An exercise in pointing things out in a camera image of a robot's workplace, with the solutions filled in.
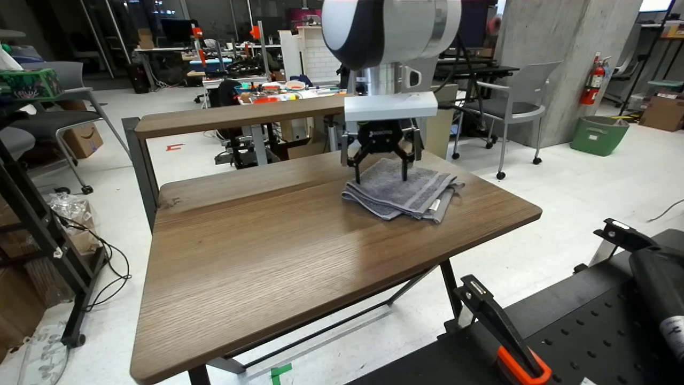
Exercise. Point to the brown cardboard box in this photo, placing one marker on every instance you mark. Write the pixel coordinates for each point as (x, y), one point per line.
(663, 112)

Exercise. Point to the beige cabinet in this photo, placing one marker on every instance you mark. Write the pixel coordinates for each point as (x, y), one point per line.
(441, 128)

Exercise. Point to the grey armchair on castors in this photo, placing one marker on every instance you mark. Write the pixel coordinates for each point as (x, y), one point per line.
(513, 108)

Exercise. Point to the green tape strip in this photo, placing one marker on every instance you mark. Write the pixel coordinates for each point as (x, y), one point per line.
(280, 373)

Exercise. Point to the green plastic bin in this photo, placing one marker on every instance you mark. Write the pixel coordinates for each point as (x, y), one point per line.
(597, 136)

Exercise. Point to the black metal desk frame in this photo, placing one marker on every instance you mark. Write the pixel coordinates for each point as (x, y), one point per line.
(142, 167)

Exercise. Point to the black background desk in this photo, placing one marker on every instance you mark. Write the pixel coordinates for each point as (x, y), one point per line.
(484, 69)

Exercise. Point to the grey office chair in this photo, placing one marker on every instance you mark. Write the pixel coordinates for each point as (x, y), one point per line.
(54, 121)

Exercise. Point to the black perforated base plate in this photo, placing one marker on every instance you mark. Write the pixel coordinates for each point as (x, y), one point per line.
(591, 335)

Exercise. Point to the small cardboard box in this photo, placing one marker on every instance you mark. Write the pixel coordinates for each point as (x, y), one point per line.
(82, 139)

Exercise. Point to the red fire extinguisher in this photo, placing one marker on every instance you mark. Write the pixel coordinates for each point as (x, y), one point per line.
(592, 81)

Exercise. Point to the black metal clamp lever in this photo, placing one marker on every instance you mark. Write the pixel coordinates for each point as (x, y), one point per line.
(623, 233)

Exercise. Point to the black cylinder with white label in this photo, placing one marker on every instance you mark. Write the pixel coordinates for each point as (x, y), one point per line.
(658, 292)

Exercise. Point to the black metal rack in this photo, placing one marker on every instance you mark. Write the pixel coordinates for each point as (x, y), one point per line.
(34, 220)

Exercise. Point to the raised wooden desk shelf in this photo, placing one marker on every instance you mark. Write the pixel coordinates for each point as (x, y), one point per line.
(242, 113)

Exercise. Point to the grey towel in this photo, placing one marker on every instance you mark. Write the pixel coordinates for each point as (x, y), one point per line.
(397, 196)

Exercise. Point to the large cardboard box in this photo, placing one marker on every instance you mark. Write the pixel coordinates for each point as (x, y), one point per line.
(17, 311)

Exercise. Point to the white slatted board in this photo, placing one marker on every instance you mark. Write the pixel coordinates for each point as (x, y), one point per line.
(311, 54)

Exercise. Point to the clear plastic bag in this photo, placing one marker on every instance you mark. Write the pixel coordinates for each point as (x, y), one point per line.
(68, 208)

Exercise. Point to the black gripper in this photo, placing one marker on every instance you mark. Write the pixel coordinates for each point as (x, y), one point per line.
(385, 134)

